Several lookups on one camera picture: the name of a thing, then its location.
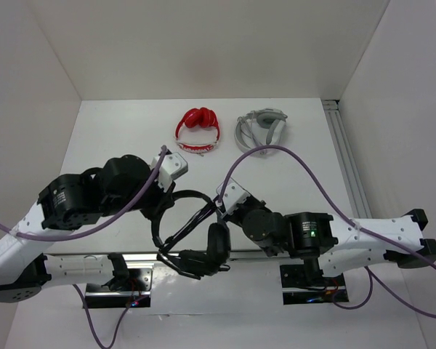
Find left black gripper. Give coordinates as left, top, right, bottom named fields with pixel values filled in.
left=103, top=168, right=176, bottom=222

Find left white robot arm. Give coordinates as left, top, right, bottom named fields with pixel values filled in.
left=0, top=152, right=188, bottom=303

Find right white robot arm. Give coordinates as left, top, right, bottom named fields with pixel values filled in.
left=218, top=191, right=436, bottom=285

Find grey white headphones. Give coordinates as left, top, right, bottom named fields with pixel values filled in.
left=234, top=108, right=288, bottom=153

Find red folded headphones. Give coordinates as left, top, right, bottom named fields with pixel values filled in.
left=174, top=107, right=221, bottom=156

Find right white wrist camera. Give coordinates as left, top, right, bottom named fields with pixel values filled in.
left=219, top=178, right=251, bottom=217

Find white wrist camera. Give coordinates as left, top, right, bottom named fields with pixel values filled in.
left=219, top=178, right=251, bottom=217
left=156, top=151, right=188, bottom=192

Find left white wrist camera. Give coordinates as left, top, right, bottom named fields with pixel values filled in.
left=156, top=151, right=188, bottom=192

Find aluminium rail front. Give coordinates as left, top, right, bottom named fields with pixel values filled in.
left=47, top=247, right=284, bottom=263

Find aluminium rail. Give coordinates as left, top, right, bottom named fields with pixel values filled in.
left=321, top=100, right=373, bottom=218
left=47, top=247, right=284, bottom=263

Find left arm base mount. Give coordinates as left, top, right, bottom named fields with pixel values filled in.
left=84, top=253, right=153, bottom=309

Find aluminium rail right side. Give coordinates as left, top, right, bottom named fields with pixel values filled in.
left=321, top=100, right=373, bottom=218

